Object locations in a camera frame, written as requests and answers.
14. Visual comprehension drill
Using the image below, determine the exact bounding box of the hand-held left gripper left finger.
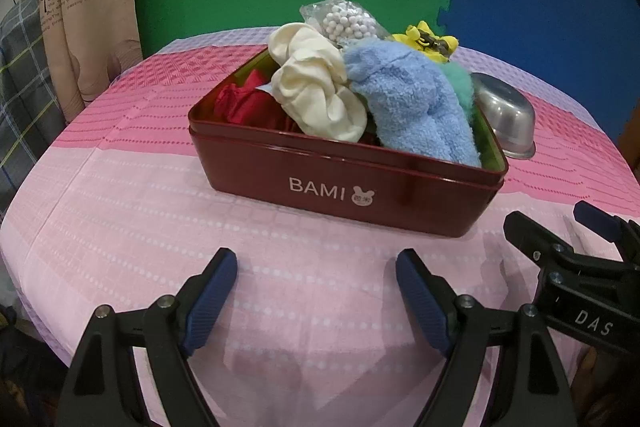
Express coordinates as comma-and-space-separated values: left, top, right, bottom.
60, 248, 238, 427

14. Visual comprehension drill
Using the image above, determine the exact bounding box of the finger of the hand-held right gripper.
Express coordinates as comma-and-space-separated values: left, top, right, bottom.
503, 212, 593, 290
573, 201, 640, 268

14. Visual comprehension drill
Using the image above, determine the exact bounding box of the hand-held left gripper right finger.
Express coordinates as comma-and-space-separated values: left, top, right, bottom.
395, 249, 581, 427

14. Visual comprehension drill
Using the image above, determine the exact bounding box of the dark red tin box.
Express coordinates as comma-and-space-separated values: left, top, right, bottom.
188, 46, 510, 239

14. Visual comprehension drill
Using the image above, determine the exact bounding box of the teal fluffy scrunchie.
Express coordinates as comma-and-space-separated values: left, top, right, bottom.
442, 59, 479, 128

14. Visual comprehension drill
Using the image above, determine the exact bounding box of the light blue fluffy sock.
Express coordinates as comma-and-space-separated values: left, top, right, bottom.
342, 42, 482, 168

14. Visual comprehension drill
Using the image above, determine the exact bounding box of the red cloth pouch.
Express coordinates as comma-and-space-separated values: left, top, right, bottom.
214, 68, 301, 135

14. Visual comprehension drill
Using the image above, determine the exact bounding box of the yellow soft toy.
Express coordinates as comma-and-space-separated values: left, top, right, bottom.
391, 21, 460, 64

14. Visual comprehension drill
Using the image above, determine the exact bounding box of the cream scrunchie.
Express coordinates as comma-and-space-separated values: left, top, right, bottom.
268, 23, 368, 142

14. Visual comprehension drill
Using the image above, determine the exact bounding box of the bag of white beads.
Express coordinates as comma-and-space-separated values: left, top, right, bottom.
300, 0, 396, 51

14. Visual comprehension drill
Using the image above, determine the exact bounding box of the pink checked tablecloth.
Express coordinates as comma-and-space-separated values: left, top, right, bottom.
0, 27, 640, 427

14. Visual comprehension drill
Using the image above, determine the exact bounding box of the steel bowl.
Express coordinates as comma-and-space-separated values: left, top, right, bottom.
470, 72, 537, 160

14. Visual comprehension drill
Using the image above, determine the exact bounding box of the grey plaid cloth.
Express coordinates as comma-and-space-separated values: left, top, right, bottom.
0, 0, 68, 214

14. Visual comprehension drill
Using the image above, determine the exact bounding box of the beige flower print curtain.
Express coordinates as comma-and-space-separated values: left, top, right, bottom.
36, 0, 144, 124

